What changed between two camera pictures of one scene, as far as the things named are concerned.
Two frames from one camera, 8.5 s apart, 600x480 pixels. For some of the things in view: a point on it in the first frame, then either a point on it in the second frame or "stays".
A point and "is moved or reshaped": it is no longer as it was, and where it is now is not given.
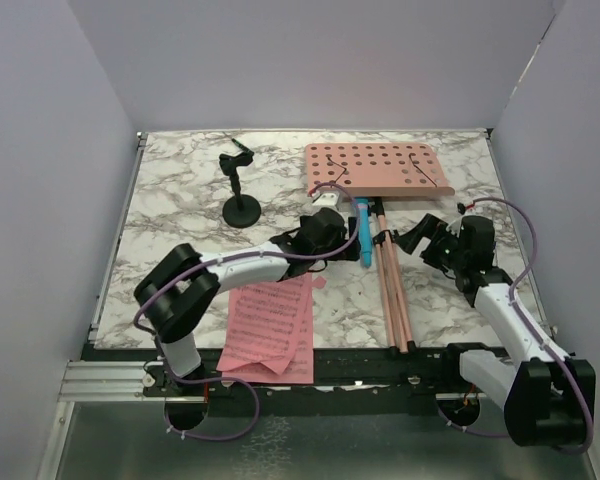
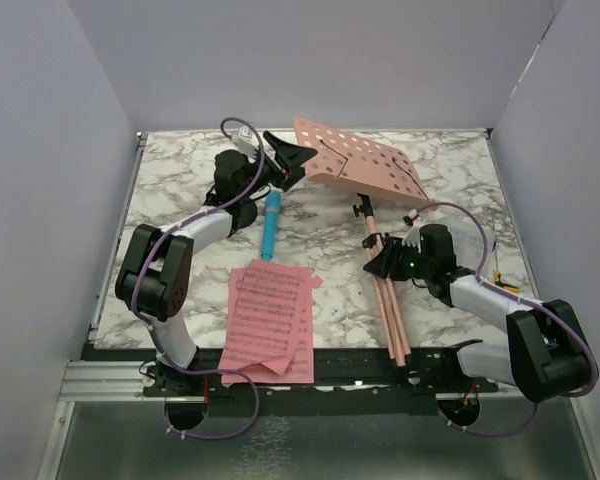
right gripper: [430, 226] to [399, 248]
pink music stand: [376, 171] is moved or reshaped
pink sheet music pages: [270, 332] stays
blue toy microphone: [365, 235] to [271, 211]
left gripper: [351, 252] to [293, 156]
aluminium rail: [111, 381] stays
